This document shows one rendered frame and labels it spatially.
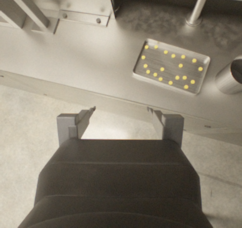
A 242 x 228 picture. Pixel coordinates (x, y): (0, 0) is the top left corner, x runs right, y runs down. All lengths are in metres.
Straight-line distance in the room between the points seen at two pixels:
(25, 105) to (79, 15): 1.14
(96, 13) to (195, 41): 0.33
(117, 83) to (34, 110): 1.15
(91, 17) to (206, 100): 0.45
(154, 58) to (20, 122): 1.34
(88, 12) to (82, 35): 0.08
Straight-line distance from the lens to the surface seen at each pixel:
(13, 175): 1.70
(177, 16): 0.64
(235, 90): 0.53
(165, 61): 0.55
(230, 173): 1.46
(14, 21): 0.74
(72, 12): 0.69
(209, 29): 0.63
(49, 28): 0.69
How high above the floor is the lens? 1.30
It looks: 78 degrees down
